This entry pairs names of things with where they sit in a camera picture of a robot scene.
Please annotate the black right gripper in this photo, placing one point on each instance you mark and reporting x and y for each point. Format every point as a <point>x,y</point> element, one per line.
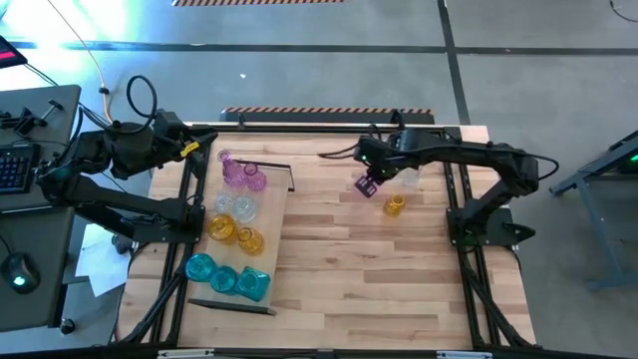
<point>379,152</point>

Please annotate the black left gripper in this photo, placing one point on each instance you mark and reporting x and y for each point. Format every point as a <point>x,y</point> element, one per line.
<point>169,143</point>

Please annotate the yellow ribbed glass bottle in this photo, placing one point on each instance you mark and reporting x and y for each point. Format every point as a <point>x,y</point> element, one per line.
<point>394,204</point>

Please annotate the clear flared diamond-cut vase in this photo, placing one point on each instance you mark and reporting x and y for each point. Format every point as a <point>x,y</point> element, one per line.
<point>412,175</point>

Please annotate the pink flared diamond-cut vase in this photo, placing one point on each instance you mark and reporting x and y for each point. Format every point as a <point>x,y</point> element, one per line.
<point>231,172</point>

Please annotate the pink wavy-ribbed glass vase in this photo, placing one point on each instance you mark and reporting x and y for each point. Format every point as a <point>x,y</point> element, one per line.
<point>256,179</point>

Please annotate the clear square glass bottle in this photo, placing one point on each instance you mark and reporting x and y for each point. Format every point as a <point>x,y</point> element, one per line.
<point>244,208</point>

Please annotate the yellow honeycomb glass vase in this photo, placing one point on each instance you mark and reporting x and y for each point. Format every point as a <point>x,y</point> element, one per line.
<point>222,228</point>

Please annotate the yellow large fluted vase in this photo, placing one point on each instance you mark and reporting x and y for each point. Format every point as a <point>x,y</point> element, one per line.
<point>250,241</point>

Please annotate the teal medallion-embossed glass jar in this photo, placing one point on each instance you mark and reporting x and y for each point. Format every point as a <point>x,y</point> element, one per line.
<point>200,267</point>

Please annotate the teal textured glass bottle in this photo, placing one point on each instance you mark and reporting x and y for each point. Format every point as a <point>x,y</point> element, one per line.
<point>223,279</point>

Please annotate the teal urn-shaped glass vase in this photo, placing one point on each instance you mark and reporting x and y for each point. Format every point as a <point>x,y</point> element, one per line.
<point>253,284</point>

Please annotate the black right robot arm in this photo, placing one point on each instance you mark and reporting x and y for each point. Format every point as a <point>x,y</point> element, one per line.
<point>478,154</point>

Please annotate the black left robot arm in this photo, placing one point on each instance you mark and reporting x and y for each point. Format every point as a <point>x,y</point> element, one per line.
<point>124,204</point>

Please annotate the wooden shelf board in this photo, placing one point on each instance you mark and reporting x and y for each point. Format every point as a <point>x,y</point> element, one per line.
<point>274,219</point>

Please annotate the yellow tag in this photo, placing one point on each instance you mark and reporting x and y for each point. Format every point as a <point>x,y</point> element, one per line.
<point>189,148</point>

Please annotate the hazard-striped black floor plate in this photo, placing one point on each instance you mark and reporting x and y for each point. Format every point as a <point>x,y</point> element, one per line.
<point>326,117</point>
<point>259,2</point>

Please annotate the black desk panel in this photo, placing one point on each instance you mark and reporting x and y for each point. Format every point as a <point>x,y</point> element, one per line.
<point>35,234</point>
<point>65,114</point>

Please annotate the white paper sheet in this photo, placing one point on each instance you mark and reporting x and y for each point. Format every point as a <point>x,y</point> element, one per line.
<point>102,264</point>

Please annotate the black desk clamp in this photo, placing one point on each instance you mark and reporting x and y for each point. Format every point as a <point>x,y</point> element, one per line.
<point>25,122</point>

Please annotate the black keyboard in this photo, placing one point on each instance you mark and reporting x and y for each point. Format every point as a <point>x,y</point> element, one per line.
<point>17,169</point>

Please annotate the red-lit black device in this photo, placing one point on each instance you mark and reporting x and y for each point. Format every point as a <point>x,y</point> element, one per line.
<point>10,55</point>

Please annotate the black computer mouse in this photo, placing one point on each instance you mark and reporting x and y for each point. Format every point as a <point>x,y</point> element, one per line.
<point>19,273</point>

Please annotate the black caster wheel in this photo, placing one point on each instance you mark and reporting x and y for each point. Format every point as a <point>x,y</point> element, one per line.
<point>67,326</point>

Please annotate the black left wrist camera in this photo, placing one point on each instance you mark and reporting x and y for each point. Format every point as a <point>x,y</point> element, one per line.
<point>169,119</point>

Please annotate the black aluminium rig frame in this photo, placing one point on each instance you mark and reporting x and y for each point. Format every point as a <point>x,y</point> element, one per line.
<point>324,129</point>

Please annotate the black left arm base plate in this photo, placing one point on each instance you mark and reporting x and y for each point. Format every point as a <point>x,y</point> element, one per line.
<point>159,234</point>

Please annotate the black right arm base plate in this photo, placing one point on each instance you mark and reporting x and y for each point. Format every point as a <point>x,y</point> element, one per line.
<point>498,229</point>

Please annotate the silver bracket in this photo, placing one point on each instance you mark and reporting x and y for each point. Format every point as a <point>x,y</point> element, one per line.
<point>463,355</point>
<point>187,354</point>

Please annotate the grey metal cart frame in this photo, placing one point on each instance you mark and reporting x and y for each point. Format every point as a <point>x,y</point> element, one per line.
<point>600,232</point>

